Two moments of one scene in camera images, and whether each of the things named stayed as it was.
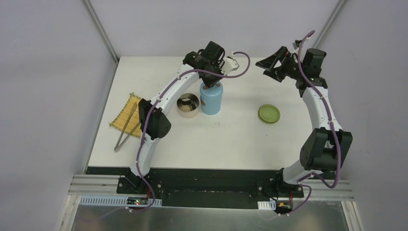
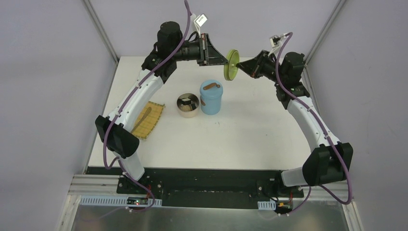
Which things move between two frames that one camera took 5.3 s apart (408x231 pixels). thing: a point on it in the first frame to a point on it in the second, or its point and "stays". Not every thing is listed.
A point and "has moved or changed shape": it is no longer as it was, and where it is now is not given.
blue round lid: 215,92 stays
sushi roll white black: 186,101 stays
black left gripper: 210,78 to 204,49
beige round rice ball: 185,108 stays
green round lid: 269,114 has moved or changed shape
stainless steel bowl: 194,99 stays
